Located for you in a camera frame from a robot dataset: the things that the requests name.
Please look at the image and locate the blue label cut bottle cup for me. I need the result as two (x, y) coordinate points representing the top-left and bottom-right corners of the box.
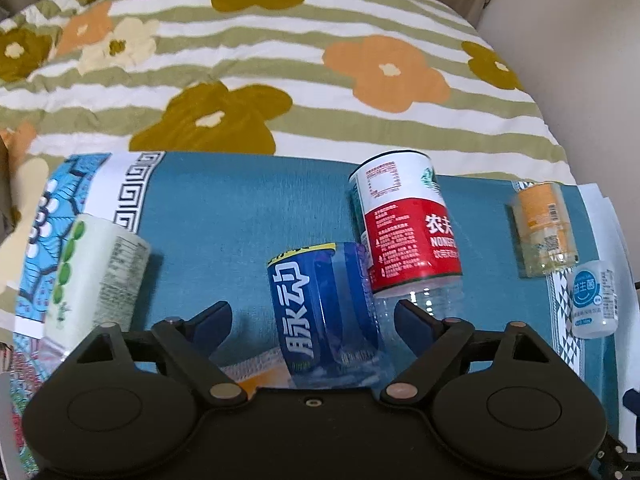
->
(267, 242), (394, 391)

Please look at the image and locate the red white label water bottle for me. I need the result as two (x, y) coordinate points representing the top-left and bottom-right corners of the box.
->
(348, 150), (463, 318)

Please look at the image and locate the green white label bottle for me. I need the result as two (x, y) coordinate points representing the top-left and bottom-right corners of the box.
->
(38, 214), (151, 370)

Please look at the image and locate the teal patterned cloth mat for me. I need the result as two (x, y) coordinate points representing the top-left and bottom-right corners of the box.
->
(11, 151), (639, 479)

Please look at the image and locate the orange label clear bottle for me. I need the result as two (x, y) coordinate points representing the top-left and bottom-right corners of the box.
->
(511, 182), (579, 278)

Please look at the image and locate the small white blue label bottle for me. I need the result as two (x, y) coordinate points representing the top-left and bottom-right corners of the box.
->
(570, 260), (618, 339)

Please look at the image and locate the floral striped quilt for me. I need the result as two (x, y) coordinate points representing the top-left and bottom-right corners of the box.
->
(1, 0), (573, 310)

